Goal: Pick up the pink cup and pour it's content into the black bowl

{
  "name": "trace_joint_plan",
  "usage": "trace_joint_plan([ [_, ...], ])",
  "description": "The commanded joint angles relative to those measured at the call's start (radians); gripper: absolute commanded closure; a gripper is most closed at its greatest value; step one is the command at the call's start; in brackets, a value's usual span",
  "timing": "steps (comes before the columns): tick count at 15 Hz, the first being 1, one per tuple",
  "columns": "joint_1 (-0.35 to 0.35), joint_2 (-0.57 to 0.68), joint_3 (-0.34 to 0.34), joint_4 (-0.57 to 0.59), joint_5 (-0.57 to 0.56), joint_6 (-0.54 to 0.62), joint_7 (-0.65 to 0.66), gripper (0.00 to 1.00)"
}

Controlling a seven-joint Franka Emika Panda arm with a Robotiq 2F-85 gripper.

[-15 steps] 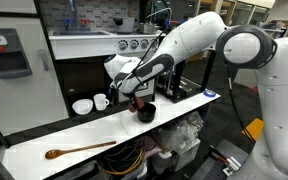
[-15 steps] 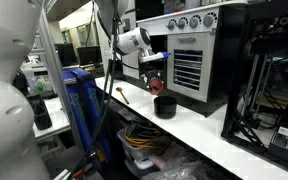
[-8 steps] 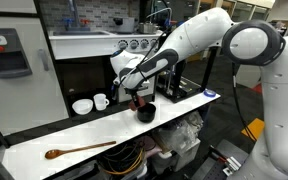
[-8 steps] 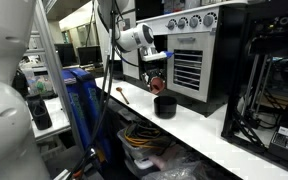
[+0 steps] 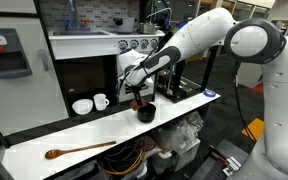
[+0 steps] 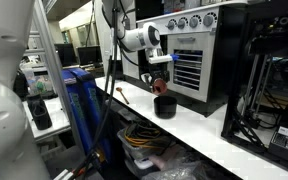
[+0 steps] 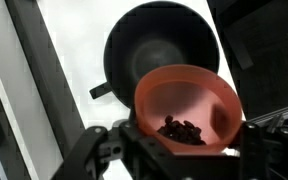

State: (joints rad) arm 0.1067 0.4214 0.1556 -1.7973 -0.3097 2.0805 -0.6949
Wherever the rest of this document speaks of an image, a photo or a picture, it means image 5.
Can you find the white plastic bin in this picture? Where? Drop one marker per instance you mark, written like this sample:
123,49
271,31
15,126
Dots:
179,160

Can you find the silver pot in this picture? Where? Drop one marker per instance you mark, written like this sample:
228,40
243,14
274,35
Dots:
148,28

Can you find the grey toy appliance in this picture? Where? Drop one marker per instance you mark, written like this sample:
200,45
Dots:
125,25

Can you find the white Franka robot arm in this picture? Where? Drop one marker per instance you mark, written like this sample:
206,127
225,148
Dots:
200,33

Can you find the toy faucet with taps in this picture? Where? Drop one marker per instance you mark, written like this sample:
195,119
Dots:
73,18

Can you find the black bowl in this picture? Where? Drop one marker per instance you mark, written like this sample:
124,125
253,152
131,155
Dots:
146,114

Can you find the white toy kitchen unit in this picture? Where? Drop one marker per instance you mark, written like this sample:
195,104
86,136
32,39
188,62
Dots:
84,46

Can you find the clear plastic bag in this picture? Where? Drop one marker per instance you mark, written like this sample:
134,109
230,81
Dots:
179,133

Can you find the grey toy refrigerator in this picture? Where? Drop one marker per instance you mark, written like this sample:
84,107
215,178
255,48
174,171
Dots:
20,96

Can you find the pink pouch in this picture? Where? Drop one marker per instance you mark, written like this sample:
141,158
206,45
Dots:
150,145

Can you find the pink cup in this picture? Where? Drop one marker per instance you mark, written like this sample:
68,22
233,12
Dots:
133,106

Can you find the wooden spoon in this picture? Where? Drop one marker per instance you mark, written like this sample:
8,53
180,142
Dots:
80,148

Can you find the grey curved tube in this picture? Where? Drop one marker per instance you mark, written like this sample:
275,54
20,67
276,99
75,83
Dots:
159,10

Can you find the white board panel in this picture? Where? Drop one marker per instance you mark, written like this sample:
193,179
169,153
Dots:
249,80

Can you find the blue bottle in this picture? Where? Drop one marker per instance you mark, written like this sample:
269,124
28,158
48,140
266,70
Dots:
181,24

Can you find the black printer frame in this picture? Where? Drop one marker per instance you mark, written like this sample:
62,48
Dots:
179,88

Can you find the white bowl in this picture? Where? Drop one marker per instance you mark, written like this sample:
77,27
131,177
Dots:
82,106

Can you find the grey metal base plate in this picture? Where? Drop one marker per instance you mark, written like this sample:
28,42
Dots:
217,163

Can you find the blue tape roll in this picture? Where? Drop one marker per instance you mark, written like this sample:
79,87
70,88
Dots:
209,93

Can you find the white mug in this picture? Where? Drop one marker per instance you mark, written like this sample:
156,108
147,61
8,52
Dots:
100,101

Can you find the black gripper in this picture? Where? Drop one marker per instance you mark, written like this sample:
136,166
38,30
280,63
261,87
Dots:
135,90

